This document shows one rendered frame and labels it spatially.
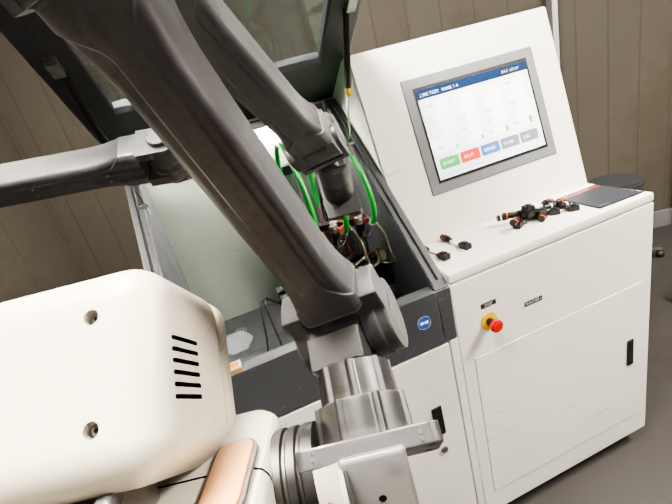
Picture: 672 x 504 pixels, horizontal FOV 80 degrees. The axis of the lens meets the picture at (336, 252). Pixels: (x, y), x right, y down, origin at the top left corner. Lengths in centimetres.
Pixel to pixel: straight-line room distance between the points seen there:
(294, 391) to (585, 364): 95
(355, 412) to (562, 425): 132
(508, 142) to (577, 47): 179
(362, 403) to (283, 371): 65
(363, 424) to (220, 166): 23
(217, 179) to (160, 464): 19
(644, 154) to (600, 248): 219
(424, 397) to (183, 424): 95
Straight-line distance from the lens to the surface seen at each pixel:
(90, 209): 316
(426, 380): 117
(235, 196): 30
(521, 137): 146
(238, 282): 145
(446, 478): 145
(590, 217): 133
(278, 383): 101
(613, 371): 167
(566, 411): 161
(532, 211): 131
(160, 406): 30
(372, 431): 35
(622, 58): 333
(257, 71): 45
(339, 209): 75
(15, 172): 76
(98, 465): 31
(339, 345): 39
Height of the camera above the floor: 147
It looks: 21 degrees down
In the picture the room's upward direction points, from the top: 15 degrees counter-clockwise
